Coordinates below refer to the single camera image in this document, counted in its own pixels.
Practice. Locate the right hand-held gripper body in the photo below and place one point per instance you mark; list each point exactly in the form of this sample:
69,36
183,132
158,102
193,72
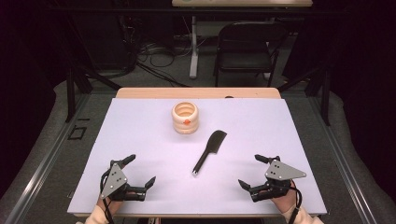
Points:
280,172

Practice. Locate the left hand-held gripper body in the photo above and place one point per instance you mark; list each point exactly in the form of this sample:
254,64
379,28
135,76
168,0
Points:
113,183

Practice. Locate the black comb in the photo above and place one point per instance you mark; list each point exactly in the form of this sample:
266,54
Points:
213,144

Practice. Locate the cream ribbed cup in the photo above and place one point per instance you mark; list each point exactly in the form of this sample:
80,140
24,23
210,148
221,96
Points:
185,123

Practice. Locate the person's left hand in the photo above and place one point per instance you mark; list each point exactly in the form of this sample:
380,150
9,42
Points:
112,206

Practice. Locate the person's right hand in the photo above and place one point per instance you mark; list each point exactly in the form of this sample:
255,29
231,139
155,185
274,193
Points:
285,203

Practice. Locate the black metal stand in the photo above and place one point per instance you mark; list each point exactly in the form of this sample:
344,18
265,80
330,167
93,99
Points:
325,93
71,93

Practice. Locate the light wooden strip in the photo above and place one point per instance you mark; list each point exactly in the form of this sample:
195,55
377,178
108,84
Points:
186,92

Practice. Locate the black folding chair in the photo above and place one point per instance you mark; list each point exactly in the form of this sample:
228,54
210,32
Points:
244,59

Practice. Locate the white desk leg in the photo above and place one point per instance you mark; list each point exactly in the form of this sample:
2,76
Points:
194,56

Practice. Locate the aluminium floor rail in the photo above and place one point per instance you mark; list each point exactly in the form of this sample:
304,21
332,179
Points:
40,174
345,174

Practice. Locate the black horizontal frame bar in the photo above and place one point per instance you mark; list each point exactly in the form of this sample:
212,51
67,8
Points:
124,11

